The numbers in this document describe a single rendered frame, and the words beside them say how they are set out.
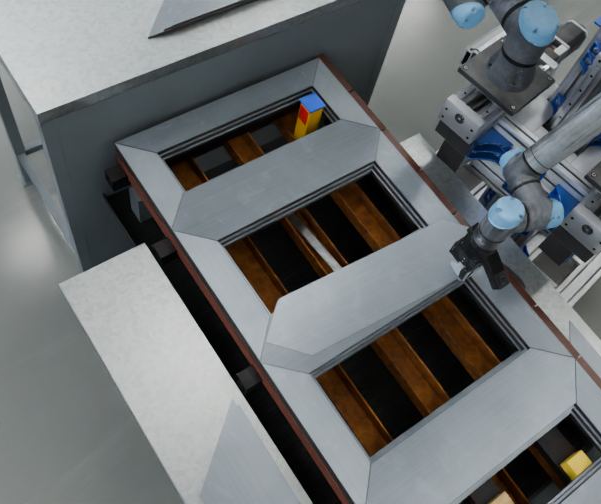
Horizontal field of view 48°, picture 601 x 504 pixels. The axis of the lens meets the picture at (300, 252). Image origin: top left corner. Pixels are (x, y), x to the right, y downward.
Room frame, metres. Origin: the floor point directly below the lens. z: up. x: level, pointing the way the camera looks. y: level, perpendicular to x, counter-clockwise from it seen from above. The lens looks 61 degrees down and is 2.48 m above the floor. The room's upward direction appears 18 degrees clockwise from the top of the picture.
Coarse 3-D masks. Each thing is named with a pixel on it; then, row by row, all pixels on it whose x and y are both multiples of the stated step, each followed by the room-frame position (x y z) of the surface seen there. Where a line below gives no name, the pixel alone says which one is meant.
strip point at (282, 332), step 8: (280, 304) 0.75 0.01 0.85; (280, 312) 0.73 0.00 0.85; (272, 320) 0.70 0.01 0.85; (280, 320) 0.71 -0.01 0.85; (288, 320) 0.71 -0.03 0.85; (272, 328) 0.68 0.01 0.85; (280, 328) 0.68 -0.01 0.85; (288, 328) 0.69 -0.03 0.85; (296, 328) 0.70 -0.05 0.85; (272, 336) 0.66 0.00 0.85; (280, 336) 0.66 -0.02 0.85; (288, 336) 0.67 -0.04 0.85; (296, 336) 0.68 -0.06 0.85; (280, 344) 0.64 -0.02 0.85; (288, 344) 0.65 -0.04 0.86; (296, 344) 0.66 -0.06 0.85; (304, 344) 0.66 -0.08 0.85; (304, 352) 0.64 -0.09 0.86
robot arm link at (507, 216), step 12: (504, 204) 1.01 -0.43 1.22; (516, 204) 1.02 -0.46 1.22; (492, 216) 0.99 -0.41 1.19; (504, 216) 0.98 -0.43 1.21; (516, 216) 0.99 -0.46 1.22; (480, 228) 0.99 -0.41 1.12; (492, 228) 0.97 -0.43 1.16; (504, 228) 0.97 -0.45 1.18; (516, 228) 0.98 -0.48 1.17; (492, 240) 0.97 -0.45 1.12; (504, 240) 0.99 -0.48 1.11
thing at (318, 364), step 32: (288, 96) 1.45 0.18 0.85; (320, 96) 1.49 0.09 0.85; (224, 128) 1.26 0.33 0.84; (320, 192) 1.14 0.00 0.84; (256, 224) 0.97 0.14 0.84; (416, 224) 1.15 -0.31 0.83; (448, 288) 0.96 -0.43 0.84; (480, 288) 0.99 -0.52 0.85; (384, 320) 0.80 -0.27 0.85; (288, 352) 0.63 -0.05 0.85; (320, 352) 0.65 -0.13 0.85; (352, 352) 0.69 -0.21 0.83; (576, 416) 0.71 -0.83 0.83; (384, 448) 0.47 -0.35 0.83; (480, 480) 0.47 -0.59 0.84; (576, 480) 0.54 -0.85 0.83
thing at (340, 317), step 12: (324, 276) 0.87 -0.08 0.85; (312, 288) 0.82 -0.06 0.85; (324, 288) 0.83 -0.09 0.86; (336, 288) 0.85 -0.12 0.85; (324, 300) 0.80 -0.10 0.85; (336, 300) 0.81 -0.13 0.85; (324, 312) 0.77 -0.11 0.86; (336, 312) 0.78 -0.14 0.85; (348, 312) 0.79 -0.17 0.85; (336, 324) 0.74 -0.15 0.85; (348, 324) 0.75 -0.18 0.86; (360, 324) 0.76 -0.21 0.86; (336, 336) 0.71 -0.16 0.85; (348, 336) 0.72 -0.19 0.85
